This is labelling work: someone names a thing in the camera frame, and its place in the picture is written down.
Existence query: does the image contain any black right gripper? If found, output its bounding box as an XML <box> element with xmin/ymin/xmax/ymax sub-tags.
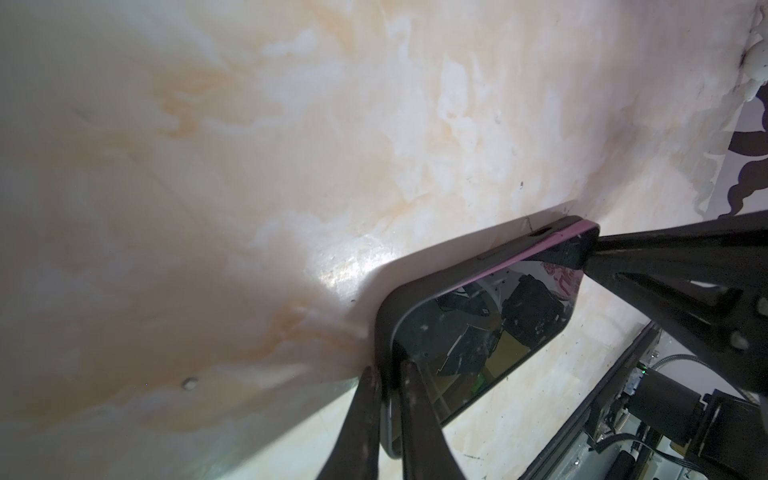
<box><xmin>583</xmin><ymin>211</ymin><xmax>767</xmax><ymax>480</ymax></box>

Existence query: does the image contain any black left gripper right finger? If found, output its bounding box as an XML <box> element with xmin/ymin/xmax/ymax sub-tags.
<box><xmin>400</xmin><ymin>360</ymin><xmax>466</xmax><ymax>480</ymax></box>

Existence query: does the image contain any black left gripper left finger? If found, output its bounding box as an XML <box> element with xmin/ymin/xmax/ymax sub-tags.
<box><xmin>317</xmin><ymin>366</ymin><xmax>382</xmax><ymax>480</ymax></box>

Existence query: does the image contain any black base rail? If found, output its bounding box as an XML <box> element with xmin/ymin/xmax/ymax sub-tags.
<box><xmin>520</xmin><ymin>323</ymin><xmax>660</xmax><ymax>480</ymax></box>

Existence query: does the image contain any black smartphone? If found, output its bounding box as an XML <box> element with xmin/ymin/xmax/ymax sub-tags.
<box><xmin>389</xmin><ymin>219</ymin><xmax>601</xmax><ymax>428</ymax></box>

